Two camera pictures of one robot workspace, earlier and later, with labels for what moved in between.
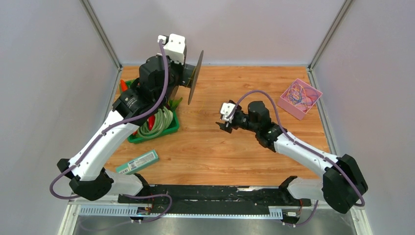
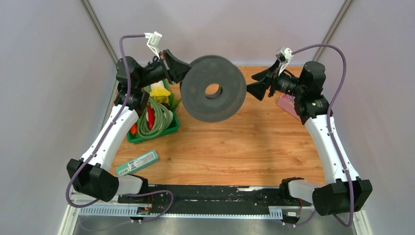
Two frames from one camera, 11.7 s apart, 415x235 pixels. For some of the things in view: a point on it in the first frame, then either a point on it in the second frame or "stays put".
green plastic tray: x=174 y=127 stays put
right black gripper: x=226 y=126 to x=273 y=77
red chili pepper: x=151 y=120 stays put
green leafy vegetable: x=172 y=105 stays put
